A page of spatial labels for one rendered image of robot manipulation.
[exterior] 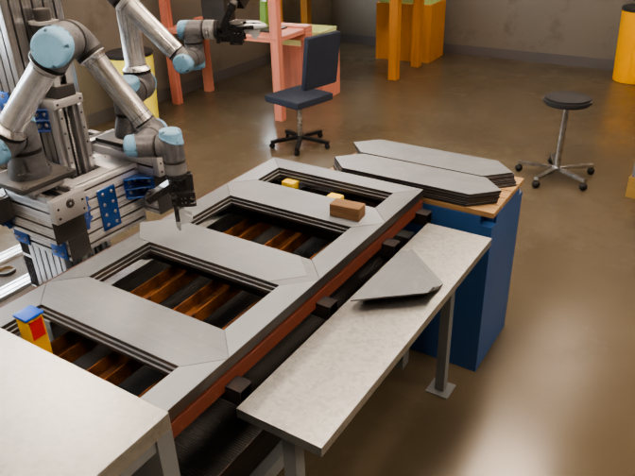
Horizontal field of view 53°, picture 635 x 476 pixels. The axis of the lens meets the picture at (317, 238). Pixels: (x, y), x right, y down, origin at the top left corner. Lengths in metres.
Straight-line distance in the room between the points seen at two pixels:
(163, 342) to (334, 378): 0.47
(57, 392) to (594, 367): 2.39
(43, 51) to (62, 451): 1.26
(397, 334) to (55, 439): 1.03
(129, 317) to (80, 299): 0.20
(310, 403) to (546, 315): 1.96
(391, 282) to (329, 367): 0.42
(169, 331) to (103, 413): 0.56
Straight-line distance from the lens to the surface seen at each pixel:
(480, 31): 8.67
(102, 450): 1.26
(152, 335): 1.84
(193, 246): 2.24
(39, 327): 2.01
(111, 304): 2.01
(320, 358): 1.85
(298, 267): 2.07
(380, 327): 1.96
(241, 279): 2.07
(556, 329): 3.37
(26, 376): 1.48
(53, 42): 2.13
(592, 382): 3.09
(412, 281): 2.11
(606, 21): 8.27
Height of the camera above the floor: 1.92
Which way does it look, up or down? 29 degrees down
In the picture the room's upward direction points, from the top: 2 degrees counter-clockwise
